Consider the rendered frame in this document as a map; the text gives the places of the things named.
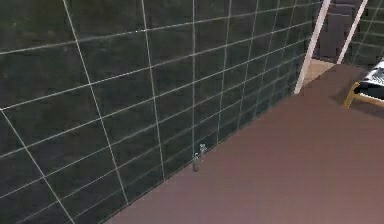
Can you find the small grey metal floor fixture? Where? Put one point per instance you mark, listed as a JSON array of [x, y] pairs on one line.
[[196, 163]]

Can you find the wooden chair with patterned cushion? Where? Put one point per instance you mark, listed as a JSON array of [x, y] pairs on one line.
[[370, 87]]

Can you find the white door frame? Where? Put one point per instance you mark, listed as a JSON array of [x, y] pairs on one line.
[[310, 50]]

